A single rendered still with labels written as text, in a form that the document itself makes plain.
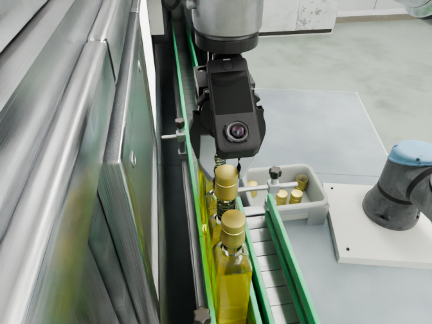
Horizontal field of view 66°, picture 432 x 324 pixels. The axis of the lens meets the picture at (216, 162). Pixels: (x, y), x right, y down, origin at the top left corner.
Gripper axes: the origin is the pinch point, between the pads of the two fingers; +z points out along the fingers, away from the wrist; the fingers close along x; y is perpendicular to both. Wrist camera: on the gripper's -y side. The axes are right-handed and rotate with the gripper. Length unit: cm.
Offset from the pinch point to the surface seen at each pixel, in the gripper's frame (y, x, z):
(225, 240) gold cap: -7.0, 1.1, 5.7
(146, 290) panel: -11.0, 12.4, 9.2
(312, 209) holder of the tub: 23, -29, 37
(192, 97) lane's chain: 80, -1, 31
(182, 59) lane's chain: 116, 1, 31
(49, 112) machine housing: -15.0, 14.8, -21.0
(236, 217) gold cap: -5.8, -0.5, 2.6
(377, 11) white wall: 425, -288, 107
